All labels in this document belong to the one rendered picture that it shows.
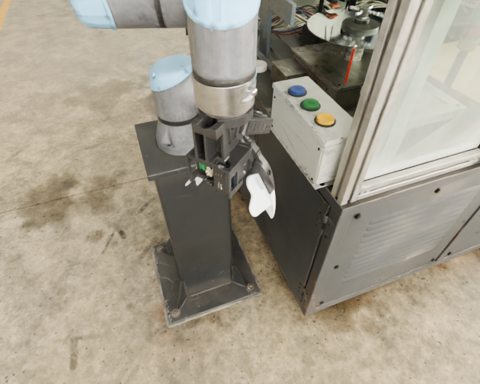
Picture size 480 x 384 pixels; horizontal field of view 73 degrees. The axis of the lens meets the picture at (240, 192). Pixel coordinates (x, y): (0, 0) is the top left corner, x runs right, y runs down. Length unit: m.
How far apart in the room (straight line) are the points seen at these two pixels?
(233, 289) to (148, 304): 0.37
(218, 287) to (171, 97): 0.91
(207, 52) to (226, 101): 0.06
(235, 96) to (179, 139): 0.53
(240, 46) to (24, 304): 1.53
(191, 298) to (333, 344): 0.60
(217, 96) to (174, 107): 0.48
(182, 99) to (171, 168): 0.18
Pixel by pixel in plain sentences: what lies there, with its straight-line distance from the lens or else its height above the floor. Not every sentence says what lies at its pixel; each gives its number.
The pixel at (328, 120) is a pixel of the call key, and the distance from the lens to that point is 0.78.
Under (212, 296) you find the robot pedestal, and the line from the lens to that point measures 1.47.
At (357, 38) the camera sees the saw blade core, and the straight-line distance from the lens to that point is 1.11.
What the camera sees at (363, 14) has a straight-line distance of 1.18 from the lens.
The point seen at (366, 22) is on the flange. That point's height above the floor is 0.97.
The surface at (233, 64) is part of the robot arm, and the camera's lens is 0.37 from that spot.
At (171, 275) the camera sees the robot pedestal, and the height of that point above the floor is 0.01.
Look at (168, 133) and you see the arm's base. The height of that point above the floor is 0.80.
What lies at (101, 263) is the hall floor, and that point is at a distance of 1.68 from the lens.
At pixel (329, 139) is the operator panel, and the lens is 0.74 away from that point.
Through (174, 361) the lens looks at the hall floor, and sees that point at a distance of 1.41.
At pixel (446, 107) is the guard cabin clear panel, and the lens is 0.84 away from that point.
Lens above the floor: 1.33
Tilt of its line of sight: 47 degrees down
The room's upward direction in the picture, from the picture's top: straight up
